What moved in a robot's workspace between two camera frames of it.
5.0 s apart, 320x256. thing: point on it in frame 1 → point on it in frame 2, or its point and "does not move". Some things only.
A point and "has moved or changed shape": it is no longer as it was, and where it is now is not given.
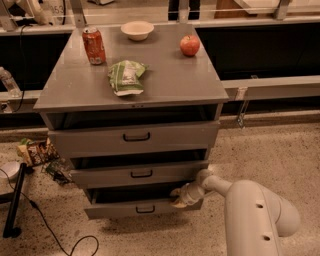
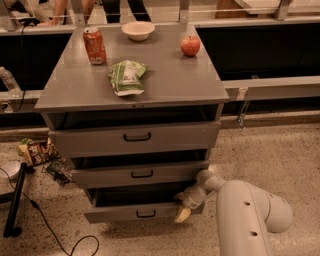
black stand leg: (14, 198) does not move
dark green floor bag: (59, 170) does not move
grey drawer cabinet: (135, 110) does not move
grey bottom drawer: (124, 201) has moved or changed shape
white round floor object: (11, 168) does not move
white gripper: (188, 196) → (194, 196)
